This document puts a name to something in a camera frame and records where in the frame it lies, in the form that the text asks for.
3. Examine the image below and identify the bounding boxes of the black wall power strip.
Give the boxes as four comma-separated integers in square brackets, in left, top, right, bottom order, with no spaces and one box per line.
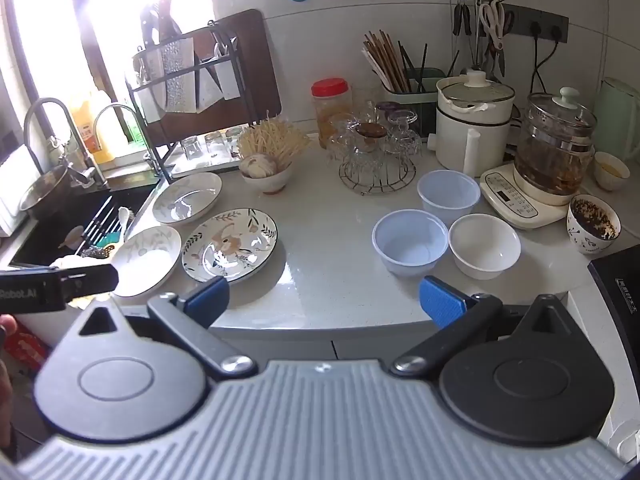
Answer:
[500,2,570,43]

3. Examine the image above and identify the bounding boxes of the red-lidded plastic jar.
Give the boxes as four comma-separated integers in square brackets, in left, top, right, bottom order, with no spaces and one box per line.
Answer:
[311,78,352,150]

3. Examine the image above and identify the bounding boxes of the red packet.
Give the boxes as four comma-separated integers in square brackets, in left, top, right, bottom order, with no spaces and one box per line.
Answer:
[5,320,51,373]

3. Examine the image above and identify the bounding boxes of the glass health kettle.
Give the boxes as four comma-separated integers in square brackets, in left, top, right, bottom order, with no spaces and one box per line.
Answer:
[512,87,598,196]

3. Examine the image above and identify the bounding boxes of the black sink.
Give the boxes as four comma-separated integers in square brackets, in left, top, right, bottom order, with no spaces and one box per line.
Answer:
[7,180,161,268]

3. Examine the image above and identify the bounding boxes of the white drain tray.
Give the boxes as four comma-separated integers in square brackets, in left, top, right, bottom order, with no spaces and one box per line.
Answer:
[160,132,247,171]

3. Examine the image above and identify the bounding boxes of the leaf-patterned white plate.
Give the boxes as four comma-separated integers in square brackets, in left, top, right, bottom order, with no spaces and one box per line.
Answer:
[151,172,223,225]
[109,225,183,297]

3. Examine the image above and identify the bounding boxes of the wire cup rack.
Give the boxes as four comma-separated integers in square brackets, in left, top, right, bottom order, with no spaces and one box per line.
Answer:
[339,152,417,195]

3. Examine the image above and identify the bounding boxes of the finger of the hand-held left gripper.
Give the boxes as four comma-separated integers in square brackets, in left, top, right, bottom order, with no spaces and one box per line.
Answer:
[59,265,121,298]

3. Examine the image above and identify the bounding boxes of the bundle of wooden chopsticks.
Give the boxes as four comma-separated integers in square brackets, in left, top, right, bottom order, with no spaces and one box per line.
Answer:
[362,30,411,93]

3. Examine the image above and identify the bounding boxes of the dark-handled kitchen knife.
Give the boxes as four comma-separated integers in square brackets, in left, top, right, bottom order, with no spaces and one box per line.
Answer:
[141,0,177,47]

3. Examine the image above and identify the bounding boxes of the small steel faucet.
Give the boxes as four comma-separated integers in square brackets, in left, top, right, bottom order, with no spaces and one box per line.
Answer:
[92,103,167,181]

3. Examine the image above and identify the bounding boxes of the black dish rack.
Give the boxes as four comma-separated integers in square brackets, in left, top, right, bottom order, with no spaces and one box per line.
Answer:
[125,19,246,183]

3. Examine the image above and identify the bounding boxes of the garlic bulb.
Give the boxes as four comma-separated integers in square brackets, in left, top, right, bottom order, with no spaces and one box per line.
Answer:
[240,154,278,180]

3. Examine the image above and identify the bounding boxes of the textured steel cleaver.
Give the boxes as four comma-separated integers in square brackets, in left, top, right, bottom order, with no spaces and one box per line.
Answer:
[145,40,198,113]

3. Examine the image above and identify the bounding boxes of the wire rack with glass cups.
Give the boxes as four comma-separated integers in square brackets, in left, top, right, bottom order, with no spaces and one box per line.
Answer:
[327,110,423,173]

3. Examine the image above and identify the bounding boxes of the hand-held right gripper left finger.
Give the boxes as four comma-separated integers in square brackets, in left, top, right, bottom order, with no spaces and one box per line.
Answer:
[75,276,258,380]

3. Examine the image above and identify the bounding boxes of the pale green kettle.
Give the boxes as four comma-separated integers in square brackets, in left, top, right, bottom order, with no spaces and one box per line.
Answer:
[595,77,640,161]

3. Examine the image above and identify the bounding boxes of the sink drain rack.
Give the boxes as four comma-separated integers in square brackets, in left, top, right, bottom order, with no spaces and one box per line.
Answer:
[75,195,136,256]

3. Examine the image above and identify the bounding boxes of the green detergent bottle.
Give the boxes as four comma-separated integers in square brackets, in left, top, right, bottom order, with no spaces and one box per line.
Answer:
[120,110,146,143]

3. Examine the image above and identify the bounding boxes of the yellow detergent bottle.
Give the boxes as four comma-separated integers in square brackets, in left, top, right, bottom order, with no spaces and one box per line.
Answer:
[70,92,108,163]

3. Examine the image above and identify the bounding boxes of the amber glass cup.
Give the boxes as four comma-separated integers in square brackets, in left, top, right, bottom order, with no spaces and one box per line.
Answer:
[354,122,388,153]

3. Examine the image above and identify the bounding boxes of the brown cutting board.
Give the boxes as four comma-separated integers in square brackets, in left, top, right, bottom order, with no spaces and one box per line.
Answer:
[150,8,283,146]

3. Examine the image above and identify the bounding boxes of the tall steel faucet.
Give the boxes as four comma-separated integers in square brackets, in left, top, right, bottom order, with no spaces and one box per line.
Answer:
[22,97,108,186]

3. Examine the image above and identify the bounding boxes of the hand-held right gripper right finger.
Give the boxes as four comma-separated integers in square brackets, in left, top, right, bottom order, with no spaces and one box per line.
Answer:
[390,275,576,378]

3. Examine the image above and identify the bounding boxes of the small bowl with yellow contents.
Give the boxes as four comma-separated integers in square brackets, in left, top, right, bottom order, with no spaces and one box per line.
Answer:
[593,151,631,191]

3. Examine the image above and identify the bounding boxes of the white electric cooking pot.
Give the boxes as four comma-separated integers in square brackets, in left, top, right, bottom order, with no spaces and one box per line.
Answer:
[427,71,516,177]

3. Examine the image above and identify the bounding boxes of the white plastic spoon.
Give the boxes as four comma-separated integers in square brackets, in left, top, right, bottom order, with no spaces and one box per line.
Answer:
[114,206,133,246]

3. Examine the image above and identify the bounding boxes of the deer-patterned plate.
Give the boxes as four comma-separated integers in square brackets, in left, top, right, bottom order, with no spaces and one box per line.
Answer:
[181,208,278,283]

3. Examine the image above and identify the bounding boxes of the white ceramic bowl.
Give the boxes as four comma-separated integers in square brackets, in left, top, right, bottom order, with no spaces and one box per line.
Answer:
[448,213,522,281]

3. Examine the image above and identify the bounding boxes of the black hanging tongs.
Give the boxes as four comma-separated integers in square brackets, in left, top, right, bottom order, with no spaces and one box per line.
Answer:
[452,2,473,37]

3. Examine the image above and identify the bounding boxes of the bundle of black chopsticks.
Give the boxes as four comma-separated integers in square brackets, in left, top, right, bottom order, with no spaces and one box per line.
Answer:
[398,42,430,81]

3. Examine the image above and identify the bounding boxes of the white bowl with red foot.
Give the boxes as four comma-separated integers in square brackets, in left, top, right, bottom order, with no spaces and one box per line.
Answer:
[240,162,293,195]

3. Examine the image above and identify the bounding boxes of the black induction cooktop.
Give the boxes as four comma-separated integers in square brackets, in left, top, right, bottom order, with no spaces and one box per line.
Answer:
[587,247,640,341]

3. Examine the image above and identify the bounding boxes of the floral bowl with dark contents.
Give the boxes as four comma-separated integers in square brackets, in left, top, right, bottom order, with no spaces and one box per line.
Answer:
[566,194,622,255]

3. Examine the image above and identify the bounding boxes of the translucent plastic bowl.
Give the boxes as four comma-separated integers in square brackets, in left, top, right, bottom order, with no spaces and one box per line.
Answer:
[416,169,482,228]
[371,209,450,277]

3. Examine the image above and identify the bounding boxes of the black power cable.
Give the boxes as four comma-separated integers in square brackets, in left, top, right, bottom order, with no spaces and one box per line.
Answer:
[529,22,547,96]
[542,27,565,92]

